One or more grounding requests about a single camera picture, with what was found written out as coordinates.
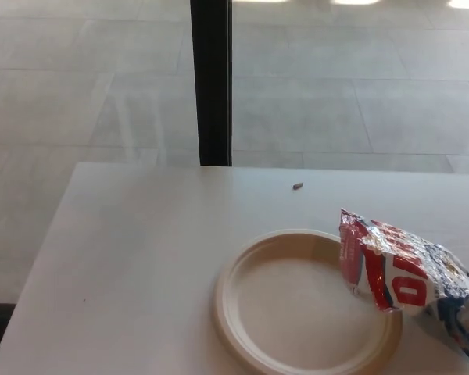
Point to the black window frame post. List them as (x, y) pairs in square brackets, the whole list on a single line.
[(213, 78)]

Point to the single stray sunflower seed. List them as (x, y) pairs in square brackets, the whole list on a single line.
[(297, 186)]

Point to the red white sunflower seed bag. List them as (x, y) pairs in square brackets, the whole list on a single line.
[(394, 273)]

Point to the cream round paper plate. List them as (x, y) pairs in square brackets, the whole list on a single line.
[(289, 312)]

